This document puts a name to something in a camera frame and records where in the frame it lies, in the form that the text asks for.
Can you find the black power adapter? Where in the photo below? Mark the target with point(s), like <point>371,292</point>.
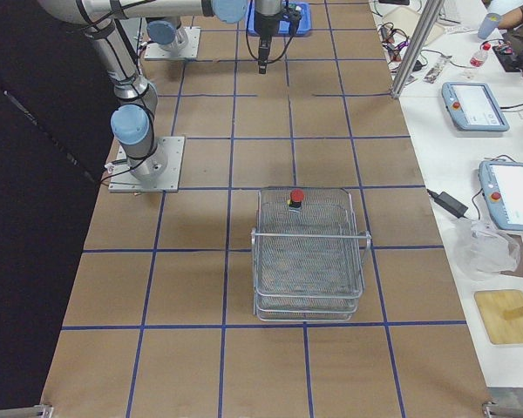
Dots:
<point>450,204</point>

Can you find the far teach pendant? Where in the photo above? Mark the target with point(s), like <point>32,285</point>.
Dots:
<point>472,107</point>

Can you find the plastic water bottle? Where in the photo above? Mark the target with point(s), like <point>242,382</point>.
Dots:
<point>480,56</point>

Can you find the red emergency stop button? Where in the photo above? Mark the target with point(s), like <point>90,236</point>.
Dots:
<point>296,197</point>

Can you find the teach pendant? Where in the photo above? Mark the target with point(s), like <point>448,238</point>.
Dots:
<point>472,107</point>
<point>502,186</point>

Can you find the aluminium frame post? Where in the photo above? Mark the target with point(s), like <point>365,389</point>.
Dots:
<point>422,30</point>

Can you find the beige plastic tray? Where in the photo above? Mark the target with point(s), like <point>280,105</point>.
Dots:
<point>406,19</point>

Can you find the wooden board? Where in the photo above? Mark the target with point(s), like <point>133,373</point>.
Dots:
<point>502,314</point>

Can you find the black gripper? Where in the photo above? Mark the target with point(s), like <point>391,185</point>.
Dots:
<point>266,27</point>

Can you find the wire mesh shelf basket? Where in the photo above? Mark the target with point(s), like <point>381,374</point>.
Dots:
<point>307,265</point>

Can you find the blue plastic tray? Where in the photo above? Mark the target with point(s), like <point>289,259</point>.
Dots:
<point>304,26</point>

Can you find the near teach pendant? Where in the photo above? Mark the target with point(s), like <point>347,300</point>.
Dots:
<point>502,186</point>

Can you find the clear plastic bag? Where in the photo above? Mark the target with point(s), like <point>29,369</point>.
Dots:
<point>481,248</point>

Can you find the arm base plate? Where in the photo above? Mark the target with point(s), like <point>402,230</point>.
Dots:
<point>190,52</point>
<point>158,173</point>

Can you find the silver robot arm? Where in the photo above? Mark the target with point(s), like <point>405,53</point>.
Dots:
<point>167,32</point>
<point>132,122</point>

